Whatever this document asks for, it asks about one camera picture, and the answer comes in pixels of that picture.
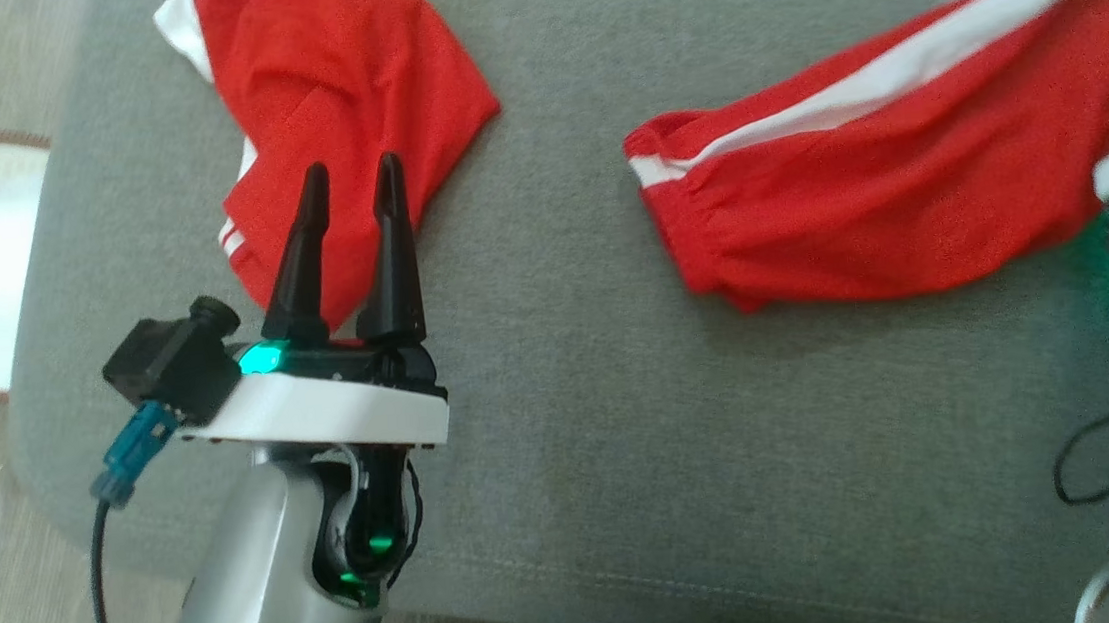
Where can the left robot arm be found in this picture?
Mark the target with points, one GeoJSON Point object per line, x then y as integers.
{"type": "Point", "coordinates": [248, 589]}

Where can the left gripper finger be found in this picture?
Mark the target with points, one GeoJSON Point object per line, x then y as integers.
{"type": "Point", "coordinates": [301, 263]}
{"type": "Point", "coordinates": [395, 265]}

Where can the red basketball jersey white trim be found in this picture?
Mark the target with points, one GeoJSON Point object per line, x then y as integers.
{"type": "Point", "coordinates": [333, 70]}

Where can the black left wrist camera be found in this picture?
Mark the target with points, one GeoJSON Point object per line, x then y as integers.
{"type": "Point", "coordinates": [168, 365]}

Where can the red shorts with white stripe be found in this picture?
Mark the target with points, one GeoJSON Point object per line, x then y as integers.
{"type": "Point", "coordinates": [856, 195]}

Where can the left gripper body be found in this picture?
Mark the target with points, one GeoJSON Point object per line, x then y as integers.
{"type": "Point", "coordinates": [322, 412]}

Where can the grey cushion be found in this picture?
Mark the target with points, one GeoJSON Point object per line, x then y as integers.
{"type": "Point", "coordinates": [625, 426]}

